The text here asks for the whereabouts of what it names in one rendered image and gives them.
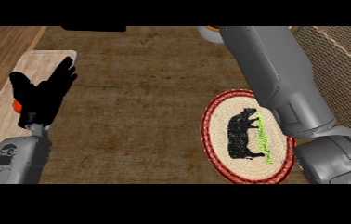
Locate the orange bell pepper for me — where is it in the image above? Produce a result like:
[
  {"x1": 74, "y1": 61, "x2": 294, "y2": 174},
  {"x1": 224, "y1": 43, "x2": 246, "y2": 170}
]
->
[{"x1": 12, "y1": 99, "x2": 25, "y2": 114}]

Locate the round woven bear placemat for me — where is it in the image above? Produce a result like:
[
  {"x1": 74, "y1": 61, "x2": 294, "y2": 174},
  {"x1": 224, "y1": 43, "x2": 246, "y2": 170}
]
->
[{"x1": 201, "y1": 88, "x2": 298, "y2": 185}]

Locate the brown wicker basket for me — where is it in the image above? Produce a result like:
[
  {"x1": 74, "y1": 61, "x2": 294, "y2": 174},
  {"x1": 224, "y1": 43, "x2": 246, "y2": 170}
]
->
[{"x1": 289, "y1": 26, "x2": 351, "y2": 130}]

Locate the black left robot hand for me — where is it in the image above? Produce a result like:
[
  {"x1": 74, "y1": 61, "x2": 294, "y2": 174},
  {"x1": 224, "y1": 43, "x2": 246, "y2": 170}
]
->
[{"x1": 9, "y1": 56, "x2": 80, "y2": 129}]

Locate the grey bowl with orange rim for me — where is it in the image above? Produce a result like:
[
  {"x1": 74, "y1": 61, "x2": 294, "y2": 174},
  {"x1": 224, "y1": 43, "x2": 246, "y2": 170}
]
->
[{"x1": 196, "y1": 26, "x2": 226, "y2": 44}]

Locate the pale wooden cutting board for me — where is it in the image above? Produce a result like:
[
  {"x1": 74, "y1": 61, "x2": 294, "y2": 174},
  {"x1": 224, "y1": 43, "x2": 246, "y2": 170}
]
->
[{"x1": 0, "y1": 49, "x2": 78, "y2": 142}]

